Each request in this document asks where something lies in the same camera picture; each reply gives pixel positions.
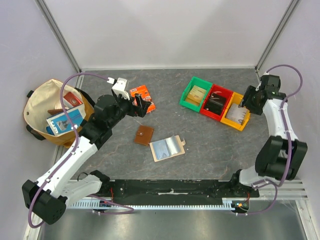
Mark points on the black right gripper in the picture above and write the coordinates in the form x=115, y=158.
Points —
x=249, y=97

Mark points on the blue white product box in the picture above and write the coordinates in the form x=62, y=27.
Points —
x=59, y=124

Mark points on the green plastic bin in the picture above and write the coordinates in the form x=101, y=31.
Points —
x=198, y=82

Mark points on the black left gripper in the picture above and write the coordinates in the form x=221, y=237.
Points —
x=142, y=106

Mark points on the black cards in red bin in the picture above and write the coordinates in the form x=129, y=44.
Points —
x=215, y=103

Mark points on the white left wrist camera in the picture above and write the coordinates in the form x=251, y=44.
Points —
x=119, y=87

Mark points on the red white product box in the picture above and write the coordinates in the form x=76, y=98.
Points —
x=70, y=100

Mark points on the red plastic bin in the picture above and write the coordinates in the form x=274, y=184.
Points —
x=221, y=91

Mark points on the brown leather card wallet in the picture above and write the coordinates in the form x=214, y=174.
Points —
x=144, y=135

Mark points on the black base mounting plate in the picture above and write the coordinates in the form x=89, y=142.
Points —
x=170, y=192

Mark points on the gold cards in green bin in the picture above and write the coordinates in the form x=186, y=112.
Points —
x=196, y=95

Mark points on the orange screw box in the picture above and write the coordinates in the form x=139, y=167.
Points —
x=144, y=92

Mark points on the grey slotted cable duct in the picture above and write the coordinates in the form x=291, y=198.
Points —
x=96, y=204

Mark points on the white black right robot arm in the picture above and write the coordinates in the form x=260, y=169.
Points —
x=282, y=154

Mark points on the beige card holder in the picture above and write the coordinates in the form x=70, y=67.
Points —
x=167, y=148

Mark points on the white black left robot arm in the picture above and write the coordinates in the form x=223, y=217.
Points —
x=49, y=196

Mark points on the silver white credit card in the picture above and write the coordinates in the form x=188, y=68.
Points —
x=236, y=114

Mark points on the yellow plastic bin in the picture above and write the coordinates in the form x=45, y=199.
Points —
x=235, y=98

